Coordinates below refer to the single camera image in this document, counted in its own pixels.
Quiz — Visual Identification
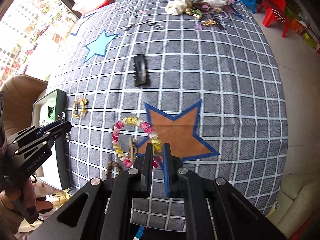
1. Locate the grey checked star tablecloth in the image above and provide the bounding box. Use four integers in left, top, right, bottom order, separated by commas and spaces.
48, 0, 287, 215

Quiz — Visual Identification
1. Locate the white fluffy scrunchie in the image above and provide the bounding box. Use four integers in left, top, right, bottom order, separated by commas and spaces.
204, 0, 231, 8

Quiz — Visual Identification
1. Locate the green gold sequin bow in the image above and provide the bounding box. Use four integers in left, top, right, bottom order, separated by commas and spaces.
184, 8, 202, 20

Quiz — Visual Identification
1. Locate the black scalloped snap hair clip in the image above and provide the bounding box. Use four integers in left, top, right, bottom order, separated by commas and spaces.
133, 54, 150, 87

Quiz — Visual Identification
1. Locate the brown leather armchair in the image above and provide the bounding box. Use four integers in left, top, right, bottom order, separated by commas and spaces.
1, 74, 48, 137

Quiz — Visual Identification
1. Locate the green translucent bangle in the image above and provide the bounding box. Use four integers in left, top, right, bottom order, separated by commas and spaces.
46, 99, 55, 121

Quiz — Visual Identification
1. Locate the gold hair clip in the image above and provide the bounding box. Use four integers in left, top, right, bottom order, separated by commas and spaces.
201, 20, 217, 27

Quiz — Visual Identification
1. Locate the white green-edged tray box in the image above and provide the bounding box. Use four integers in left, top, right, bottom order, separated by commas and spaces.
31, 88, 72, 191

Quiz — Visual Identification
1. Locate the left hand holding gripper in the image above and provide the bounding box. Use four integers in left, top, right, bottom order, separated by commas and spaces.
1, 179, 54, 234

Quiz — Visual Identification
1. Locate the red plastic chair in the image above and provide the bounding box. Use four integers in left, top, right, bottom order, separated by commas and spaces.
257, 0, 290, 38

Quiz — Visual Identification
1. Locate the yellow cord hair tie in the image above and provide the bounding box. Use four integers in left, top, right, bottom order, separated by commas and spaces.
72, 96, 89, 119

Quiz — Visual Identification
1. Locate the beige cutout hair clip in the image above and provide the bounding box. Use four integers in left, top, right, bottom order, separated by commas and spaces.
128, 138, 137, 163

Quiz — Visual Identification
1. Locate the black claw hair clip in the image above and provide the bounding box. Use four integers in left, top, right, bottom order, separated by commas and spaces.
47, 106, 55, 120

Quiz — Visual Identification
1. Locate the brown braided hair tie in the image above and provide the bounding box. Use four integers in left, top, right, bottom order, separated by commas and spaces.
105, 160, 124, 180

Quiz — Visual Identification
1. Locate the pink yellow spiral hair tie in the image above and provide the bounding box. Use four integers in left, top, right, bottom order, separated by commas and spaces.
112, 115, 163, 169

